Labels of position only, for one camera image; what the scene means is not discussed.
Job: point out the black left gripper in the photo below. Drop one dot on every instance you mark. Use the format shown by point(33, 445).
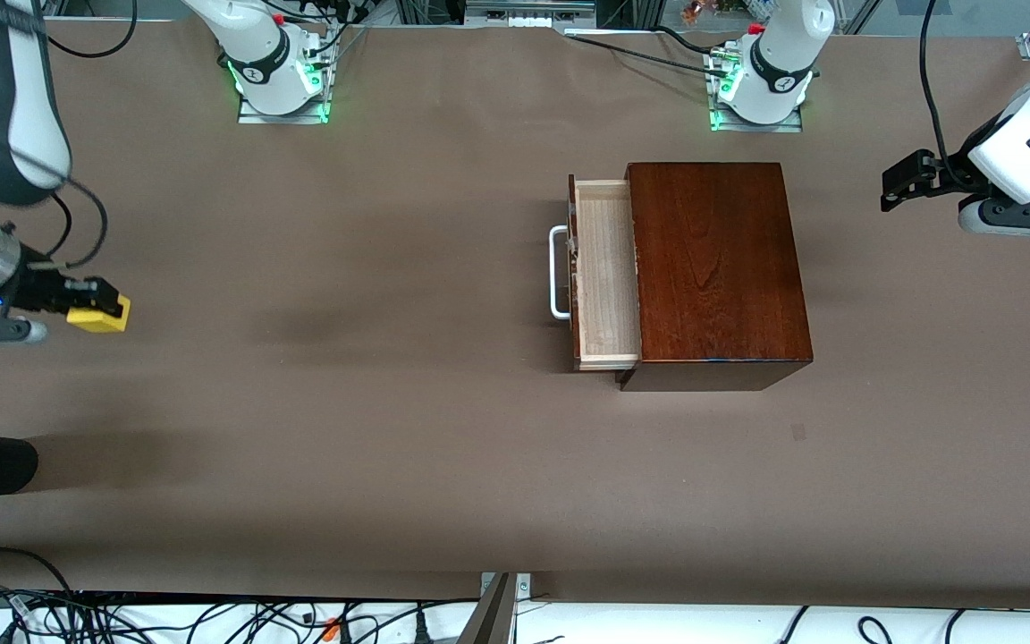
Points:
point(954, 174)

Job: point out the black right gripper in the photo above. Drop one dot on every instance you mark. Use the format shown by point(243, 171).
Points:
point(38, 291)

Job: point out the yellow cube block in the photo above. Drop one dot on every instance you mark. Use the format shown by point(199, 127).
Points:
point(95, 320)

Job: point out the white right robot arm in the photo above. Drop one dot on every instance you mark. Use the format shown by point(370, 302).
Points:
point(5, 107)

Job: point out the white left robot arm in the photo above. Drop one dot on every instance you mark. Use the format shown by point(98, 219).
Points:
point(779, 54)

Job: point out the dark brown wooden cabinet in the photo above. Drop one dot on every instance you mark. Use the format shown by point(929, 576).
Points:
point(712, 268)

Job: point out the white power strip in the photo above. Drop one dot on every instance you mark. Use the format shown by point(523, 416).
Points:
point(524, 12)

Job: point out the dark diagonal bar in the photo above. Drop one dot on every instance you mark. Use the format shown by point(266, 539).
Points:
point(488, 617)

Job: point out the white lower shelf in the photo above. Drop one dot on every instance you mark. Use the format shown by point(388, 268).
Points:
point(658, 628)

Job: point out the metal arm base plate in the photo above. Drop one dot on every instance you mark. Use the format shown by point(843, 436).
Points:
point(251, 119)
point(747, 129)

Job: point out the small metal bracket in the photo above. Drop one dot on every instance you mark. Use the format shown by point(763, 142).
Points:
point(524, 586)

